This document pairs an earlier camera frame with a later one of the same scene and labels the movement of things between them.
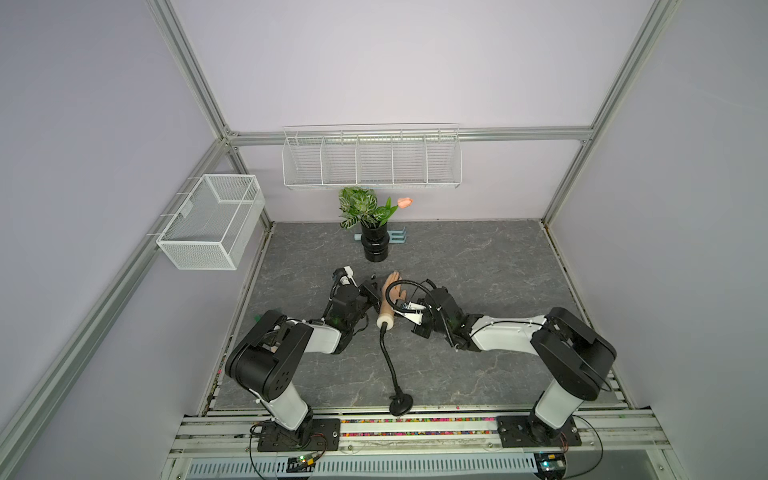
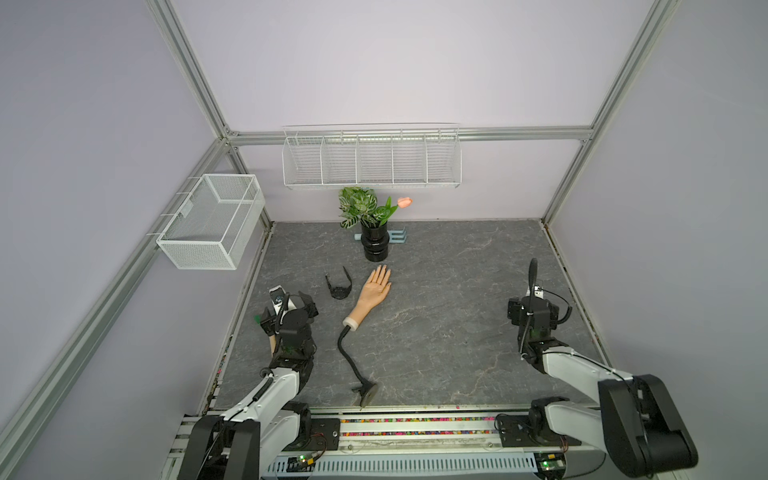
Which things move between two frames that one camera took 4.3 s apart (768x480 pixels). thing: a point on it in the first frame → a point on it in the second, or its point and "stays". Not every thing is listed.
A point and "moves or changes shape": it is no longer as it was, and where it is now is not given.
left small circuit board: (302, 464) stays
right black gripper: (419, 330) → (514, 310)
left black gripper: (375, 286) → (270, 324)
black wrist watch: (370, 295) moves or changes shape
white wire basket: (211, 228) stays
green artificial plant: (359, 205) stays
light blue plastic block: (394, 236) stays
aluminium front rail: (603, 434) stays
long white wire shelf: (372, 156) stays
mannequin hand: (400, 405) → (375, 289)
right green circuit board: (550, 465) stays
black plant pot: (376, 243) stays
